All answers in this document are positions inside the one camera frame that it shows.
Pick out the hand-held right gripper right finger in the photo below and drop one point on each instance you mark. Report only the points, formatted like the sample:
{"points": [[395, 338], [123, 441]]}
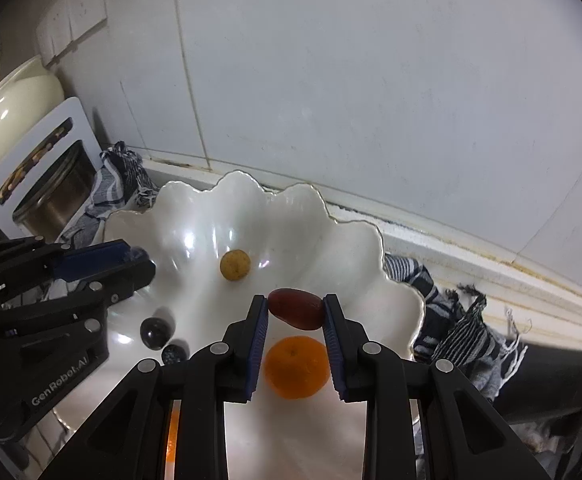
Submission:
{"points": [[333, 345]]}

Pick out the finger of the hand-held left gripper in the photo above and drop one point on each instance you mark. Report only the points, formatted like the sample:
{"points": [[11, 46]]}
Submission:
{"points": [[96, 296], [96, 260]]}

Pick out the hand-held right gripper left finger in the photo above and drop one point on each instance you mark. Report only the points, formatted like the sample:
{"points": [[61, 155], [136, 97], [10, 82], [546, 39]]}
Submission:
{"points": [[258, 345]]}

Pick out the red jujube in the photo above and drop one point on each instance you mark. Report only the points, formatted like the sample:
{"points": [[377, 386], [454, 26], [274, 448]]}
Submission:
{"points": [[296, 312]]}

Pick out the yellow-brown longan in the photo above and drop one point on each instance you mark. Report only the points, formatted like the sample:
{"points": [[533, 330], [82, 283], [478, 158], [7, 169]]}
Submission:
{"points": [[235, 265]]}

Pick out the dark grape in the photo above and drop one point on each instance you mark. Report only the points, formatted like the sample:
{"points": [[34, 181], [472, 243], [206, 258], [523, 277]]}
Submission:
{"points": [[173, 355], [155, 332]]}

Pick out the white scalloped bowl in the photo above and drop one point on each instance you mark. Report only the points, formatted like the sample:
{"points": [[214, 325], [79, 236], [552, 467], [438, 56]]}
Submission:
{"points": [[291, 230]]}

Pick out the orange tangerine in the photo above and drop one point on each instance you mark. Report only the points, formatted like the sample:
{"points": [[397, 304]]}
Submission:
{"points": [[296, 367], [171, 435]]}

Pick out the black white checked cloth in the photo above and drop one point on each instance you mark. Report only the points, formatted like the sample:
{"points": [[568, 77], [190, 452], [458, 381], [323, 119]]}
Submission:
{"points": [[451, 340]]}

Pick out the cream round pot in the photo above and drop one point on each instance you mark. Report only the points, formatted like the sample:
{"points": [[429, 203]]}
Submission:
{"points": [[16, 110]]}

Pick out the white frame stand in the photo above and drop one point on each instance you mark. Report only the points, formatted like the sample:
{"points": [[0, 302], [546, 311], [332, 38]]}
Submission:
{"points": [[71, 115]]}

